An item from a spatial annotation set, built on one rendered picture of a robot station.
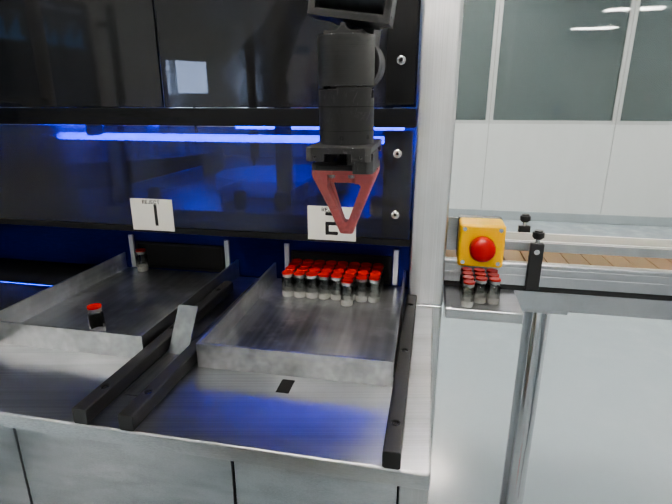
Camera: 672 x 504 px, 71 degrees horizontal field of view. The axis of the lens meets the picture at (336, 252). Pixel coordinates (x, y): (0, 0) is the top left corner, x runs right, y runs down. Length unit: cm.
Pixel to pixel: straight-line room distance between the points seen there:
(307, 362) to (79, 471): 86
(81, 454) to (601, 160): 522
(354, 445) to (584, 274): 59
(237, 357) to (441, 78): 50
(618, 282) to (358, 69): 67
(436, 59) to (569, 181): 489
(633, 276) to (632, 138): 476
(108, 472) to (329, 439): 86
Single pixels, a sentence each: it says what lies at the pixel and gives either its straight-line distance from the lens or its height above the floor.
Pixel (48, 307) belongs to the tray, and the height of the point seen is 88.
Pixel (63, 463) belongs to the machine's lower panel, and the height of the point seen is 40.
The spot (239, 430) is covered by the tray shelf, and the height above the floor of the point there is 88.
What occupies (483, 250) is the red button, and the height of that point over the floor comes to 100.
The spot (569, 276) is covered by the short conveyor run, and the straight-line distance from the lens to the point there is 97.
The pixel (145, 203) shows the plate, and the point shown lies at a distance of 95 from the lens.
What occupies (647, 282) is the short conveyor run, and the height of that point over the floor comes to 91.
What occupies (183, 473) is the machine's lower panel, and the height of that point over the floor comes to 43.
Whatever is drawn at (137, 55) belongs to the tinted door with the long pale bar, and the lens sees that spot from 94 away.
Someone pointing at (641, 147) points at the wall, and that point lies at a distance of 577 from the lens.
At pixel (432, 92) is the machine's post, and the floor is 123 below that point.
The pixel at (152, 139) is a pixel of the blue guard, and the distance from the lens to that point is 92.
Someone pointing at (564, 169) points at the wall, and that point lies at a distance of 558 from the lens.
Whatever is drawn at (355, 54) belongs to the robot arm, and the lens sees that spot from 49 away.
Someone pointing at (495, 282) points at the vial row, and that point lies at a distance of 86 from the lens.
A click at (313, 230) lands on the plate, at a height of 101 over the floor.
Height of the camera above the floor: 122
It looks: 17 degrees down
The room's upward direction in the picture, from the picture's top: straight up
